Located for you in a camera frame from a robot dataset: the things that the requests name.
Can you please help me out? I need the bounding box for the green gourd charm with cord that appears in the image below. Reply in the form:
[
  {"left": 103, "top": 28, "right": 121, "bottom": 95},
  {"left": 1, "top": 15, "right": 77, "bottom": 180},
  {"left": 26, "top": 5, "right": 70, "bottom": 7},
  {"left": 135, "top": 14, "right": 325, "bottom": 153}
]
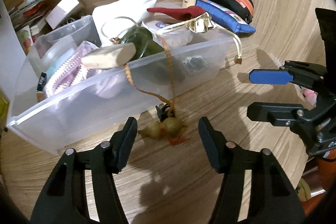
[{"left": 123, "top": 36, "right": 190, "bottom": 145}]

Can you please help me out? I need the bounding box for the white drawstring cloth pouch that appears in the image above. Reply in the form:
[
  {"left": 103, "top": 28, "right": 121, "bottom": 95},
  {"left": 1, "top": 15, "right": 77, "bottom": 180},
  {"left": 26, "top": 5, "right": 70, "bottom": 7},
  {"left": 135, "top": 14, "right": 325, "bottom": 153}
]
[{"left": 92, "top": 0, "right": 157, "bottom": 47}]

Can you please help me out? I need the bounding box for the light teal tube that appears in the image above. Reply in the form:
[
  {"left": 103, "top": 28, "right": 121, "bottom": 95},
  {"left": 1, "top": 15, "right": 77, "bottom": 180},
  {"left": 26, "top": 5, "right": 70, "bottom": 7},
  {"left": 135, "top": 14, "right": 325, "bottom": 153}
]
[{"left": 46, "top": 55, "right": 68, "bottom": 80}]

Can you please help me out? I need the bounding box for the small white cardboard box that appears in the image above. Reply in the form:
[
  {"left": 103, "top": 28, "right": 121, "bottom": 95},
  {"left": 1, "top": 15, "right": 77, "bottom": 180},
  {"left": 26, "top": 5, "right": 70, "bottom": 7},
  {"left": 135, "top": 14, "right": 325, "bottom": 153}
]
[{"left": 46, "top": 0, "right": 84, "bottom": 30}]

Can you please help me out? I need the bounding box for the blue patchwork pencil case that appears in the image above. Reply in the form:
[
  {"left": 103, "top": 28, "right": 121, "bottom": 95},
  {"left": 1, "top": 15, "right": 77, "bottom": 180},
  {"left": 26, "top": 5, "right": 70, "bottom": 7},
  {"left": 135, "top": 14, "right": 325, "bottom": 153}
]
[{"left": 196, "top": 0, "right": 256, "bottom": 34}]

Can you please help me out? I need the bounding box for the white file holder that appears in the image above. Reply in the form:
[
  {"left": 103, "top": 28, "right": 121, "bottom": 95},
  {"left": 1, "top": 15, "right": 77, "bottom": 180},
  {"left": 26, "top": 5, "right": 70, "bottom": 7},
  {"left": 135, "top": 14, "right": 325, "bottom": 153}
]
[{"left": 0, "top": 0, "right": 26, "bottom": 101}]

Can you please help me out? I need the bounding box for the stack of books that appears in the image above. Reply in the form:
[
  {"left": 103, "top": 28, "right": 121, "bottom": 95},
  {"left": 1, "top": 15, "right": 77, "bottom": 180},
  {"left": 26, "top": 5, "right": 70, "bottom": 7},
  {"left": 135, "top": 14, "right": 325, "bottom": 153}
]
[{"left": 9, "top": 0, "right": 51, "bottom": 55}]

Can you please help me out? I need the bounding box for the round white lidded container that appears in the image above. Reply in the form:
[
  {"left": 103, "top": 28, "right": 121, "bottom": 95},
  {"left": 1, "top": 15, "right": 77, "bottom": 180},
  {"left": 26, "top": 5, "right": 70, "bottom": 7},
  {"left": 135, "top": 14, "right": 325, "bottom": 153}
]
[{"left": 141, "top": 15, "right": 194, "bottom": 47}]

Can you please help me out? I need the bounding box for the orange sleeve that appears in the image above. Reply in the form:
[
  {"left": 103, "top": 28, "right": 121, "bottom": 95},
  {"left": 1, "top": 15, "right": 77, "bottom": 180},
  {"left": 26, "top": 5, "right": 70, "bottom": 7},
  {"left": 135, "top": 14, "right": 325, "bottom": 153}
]
[{"left": 295, "top": 149, "right": 335, "bottom": 216}]

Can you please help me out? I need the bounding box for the small tan packet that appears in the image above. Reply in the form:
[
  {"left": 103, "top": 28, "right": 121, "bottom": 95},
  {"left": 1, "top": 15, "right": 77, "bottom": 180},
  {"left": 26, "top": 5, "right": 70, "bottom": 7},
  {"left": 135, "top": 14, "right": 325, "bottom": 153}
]
[{"left": 81, "top": 43, "right": 136, "bottom": 69}]

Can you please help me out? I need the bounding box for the clear plastic storage bin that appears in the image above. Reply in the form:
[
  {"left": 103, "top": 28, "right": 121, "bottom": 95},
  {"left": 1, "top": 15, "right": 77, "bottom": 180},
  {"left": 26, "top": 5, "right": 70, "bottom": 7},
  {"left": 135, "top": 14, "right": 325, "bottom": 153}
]
[{"left": 7, "top": 16, "right": 234, "bottom": 154}]

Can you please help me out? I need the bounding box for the right hand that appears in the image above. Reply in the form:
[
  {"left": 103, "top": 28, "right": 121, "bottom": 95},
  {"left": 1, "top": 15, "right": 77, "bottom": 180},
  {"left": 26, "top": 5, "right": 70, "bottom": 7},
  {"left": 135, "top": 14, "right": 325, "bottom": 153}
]
[{"left": 301, "top": 87, "right": 317, "bottom": 106}]

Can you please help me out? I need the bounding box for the pink knitted item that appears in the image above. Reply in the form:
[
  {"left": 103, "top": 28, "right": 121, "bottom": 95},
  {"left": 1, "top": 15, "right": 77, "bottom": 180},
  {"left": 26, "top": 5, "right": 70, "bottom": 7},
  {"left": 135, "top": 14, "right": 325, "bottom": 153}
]
[{"left": 44, "top": 40, "right": 119, "bottom": 98}]

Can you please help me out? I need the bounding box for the red velvet pouch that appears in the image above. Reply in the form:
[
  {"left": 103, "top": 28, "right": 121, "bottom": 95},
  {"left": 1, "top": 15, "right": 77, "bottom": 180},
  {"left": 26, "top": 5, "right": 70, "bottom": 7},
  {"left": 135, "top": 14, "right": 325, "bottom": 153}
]
[{"left": 147, "top": 6, "right": 206, "bottom": 21}]

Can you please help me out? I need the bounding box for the dark green glass jar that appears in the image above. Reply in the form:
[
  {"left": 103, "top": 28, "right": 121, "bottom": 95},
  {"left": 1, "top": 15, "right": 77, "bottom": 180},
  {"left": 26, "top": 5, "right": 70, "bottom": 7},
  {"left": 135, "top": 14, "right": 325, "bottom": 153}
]
[{"left": 120, "top": 26, "right": 165, "bottom": 61}]

